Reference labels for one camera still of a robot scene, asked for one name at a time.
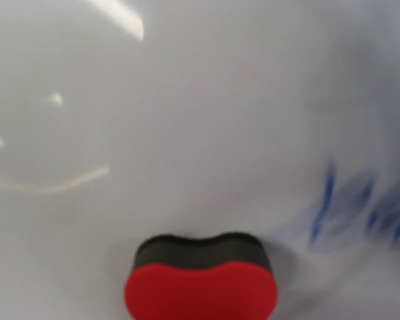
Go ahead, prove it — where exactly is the red black whiteboard eraser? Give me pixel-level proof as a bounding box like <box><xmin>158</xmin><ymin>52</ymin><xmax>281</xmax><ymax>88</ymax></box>
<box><xmin>124</xmin><ymin>232</ymin><xmax>278</xmax><ymax>319</ymax></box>

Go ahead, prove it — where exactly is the white whiteboard black frame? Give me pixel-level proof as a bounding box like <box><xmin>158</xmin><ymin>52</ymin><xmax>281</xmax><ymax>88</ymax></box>
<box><xmin>0</xmin><ymin>1</ymin><xmax>400</xmax><ymax>319</ymax></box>

